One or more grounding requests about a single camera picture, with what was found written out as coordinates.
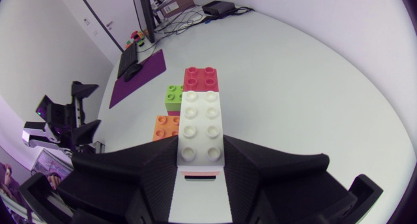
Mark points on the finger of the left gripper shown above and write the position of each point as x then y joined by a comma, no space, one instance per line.
83,89
85,133

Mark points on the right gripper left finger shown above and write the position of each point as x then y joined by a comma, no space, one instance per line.
130,178

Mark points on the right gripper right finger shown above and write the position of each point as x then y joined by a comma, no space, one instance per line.
277,181

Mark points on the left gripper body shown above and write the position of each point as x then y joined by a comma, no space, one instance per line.
63,118

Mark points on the pink toy brick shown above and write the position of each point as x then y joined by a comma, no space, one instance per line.
200,173

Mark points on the white toy brick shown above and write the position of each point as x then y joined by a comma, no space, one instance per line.
200,129

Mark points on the red toy brick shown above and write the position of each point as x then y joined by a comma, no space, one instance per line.
200,79

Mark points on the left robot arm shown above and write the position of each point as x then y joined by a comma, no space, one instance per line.
39,134

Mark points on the black computer mouse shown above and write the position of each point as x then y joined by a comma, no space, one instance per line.
132,71

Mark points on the black keyboard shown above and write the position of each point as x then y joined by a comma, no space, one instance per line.
127,59

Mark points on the orange toy brick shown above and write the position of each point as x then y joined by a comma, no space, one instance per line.
164,128

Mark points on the dark mat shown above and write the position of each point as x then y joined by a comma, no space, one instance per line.
143,75

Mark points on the pile of toy bricks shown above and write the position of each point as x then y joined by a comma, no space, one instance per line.
137,37

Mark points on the magenta toy brick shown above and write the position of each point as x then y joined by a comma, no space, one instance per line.
173,113

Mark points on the person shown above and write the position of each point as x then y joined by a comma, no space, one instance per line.
7,183

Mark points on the green toy brick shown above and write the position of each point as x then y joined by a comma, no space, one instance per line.
172,98

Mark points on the dark screen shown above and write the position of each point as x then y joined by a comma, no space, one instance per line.
145,15

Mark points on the cardboard box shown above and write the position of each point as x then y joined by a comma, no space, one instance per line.
177,4

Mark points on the black power brick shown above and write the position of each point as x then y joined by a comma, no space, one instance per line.
218,7

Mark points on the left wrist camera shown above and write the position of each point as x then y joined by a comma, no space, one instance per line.
45,107

